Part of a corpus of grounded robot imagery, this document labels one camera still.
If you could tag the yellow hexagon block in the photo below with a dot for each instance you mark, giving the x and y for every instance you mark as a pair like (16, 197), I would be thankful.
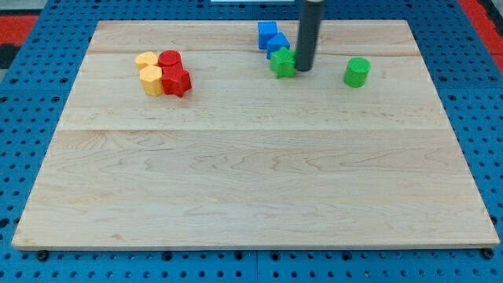
(150, 77)

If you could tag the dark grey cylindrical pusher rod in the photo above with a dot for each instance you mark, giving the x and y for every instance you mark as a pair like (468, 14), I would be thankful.
(307, 38)

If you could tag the yellow heart block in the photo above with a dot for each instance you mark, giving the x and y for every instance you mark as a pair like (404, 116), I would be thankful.
(146, 59)

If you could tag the blue pentagon block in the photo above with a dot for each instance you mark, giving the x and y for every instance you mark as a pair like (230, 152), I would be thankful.
(275, 43)

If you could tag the light wooden board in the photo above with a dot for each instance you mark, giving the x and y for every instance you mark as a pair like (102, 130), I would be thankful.
(248, 161)

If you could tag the red cylinder block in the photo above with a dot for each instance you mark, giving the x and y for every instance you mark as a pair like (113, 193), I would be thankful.
(169, 58)

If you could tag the green star block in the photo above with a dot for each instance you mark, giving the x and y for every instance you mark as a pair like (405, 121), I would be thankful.
(283, 63)

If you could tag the blue cube block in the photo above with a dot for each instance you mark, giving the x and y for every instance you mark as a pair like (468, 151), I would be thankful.
(266, 31)

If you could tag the red star block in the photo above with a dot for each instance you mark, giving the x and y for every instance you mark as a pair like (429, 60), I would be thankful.
(175, 80)

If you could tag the green cylinder block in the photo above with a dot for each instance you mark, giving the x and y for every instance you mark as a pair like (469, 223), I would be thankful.
(356, 72)

